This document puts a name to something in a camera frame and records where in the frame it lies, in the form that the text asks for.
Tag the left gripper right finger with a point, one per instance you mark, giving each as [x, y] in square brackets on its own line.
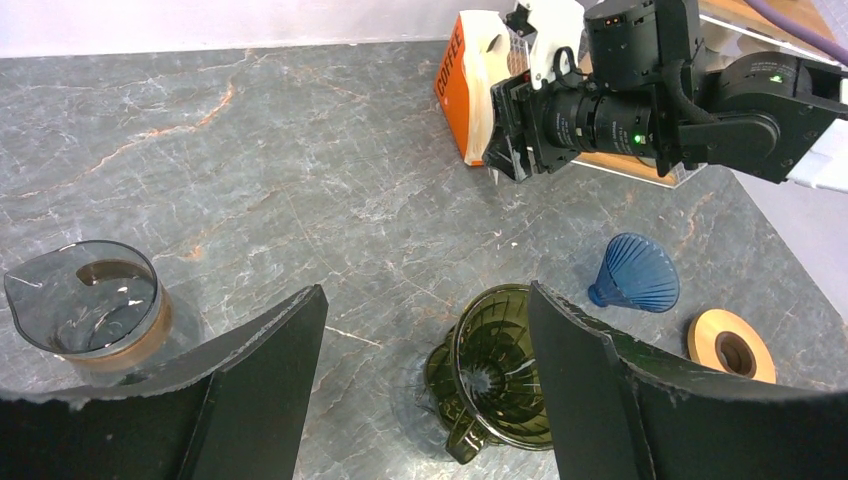
[620, 408]

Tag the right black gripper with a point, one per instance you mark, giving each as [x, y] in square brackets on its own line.
[511, 149]

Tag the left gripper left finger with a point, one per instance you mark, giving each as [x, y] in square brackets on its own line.
[234, 407]

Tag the dark green glass dripper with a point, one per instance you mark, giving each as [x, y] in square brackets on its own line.
[484, 380]

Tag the blue ribbed cone dripper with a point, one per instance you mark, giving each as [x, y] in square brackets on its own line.
[636, 273]

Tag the wooden ring dripper holder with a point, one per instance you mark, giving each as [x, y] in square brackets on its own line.
[721, 340]

